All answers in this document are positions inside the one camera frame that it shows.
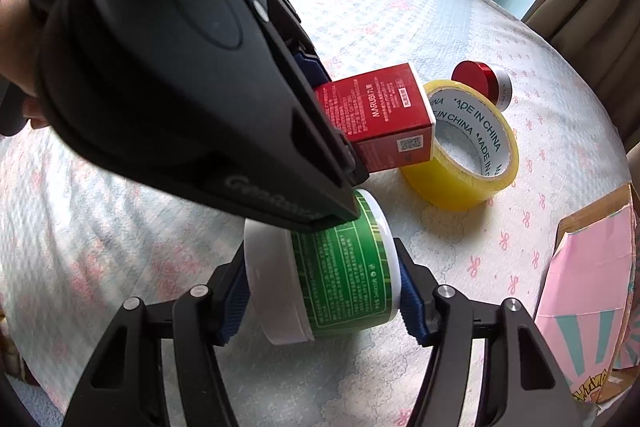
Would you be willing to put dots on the red-lidded silver jar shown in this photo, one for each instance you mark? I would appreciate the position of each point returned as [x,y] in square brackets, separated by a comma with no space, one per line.
[475,79]

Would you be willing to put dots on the red cardboard box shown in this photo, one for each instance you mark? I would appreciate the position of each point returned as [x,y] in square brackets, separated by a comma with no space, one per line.
[380,112]

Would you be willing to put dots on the beige curtain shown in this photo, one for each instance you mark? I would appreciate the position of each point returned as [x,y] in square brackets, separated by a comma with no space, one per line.
[595,7]

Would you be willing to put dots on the white bow-print cloth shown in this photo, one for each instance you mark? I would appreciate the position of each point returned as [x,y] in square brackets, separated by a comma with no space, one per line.
[400,7]

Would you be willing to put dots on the yellow packing tape roll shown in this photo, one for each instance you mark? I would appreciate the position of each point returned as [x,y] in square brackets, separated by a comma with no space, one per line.
[450,177]

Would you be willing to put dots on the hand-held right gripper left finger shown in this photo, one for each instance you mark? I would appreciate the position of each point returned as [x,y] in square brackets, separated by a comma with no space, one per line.
[234,302]

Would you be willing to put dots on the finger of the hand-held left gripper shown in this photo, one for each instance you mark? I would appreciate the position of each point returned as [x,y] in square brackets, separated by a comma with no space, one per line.
[327,157]
[310,67]

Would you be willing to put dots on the person's left hand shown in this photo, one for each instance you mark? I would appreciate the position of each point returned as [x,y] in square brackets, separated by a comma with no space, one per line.
[20,47]

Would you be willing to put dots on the pink cardboard box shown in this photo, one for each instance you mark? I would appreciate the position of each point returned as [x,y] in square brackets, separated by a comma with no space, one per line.
[590,277]

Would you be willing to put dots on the green and white plastic jar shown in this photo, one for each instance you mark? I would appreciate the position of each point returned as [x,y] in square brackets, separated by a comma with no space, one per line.
[340,267]

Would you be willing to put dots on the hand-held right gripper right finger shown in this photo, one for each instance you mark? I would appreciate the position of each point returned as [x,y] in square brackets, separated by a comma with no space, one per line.
[414,307]

